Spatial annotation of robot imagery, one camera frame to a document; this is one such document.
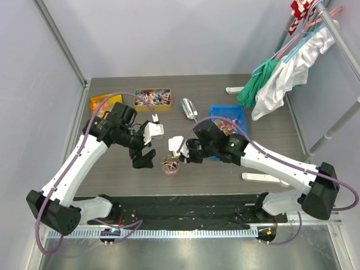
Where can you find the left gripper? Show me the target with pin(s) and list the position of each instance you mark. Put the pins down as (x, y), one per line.
(145, 162)

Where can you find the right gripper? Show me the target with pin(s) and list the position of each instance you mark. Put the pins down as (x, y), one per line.
(190, 158)

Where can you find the clear plastic jar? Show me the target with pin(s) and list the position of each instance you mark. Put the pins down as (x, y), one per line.
(170, 166)

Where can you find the silver metal scoop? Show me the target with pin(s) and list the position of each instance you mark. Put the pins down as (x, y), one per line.
(189, 109)

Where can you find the gold tin of lollipops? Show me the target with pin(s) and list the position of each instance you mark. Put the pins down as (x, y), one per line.
(160, 99)

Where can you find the gold tin of star candies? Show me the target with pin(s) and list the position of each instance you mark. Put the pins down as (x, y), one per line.
(107, 106)

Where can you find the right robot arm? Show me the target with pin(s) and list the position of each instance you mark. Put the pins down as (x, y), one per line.
(313, 192)

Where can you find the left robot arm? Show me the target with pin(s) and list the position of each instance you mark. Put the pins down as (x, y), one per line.
(76, 168)

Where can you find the blue plastic bin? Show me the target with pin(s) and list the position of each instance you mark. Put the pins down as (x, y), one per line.
(235, 114)

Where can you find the green garment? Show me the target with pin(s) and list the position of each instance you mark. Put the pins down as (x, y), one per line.
(246, 97)

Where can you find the red white garment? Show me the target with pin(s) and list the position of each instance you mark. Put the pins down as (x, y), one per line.
(302, 11)

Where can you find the white clothes rack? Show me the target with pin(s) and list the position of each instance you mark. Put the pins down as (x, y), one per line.
(319, 121)

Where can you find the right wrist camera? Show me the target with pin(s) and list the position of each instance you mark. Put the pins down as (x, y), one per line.
(178, 149)

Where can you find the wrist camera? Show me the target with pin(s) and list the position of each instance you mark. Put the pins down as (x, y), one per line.
(178, 149)
(152, 129)

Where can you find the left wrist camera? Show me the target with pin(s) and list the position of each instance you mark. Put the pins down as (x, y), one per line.
(152, 129)

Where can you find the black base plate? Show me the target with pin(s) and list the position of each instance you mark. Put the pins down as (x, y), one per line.
(199, 212)

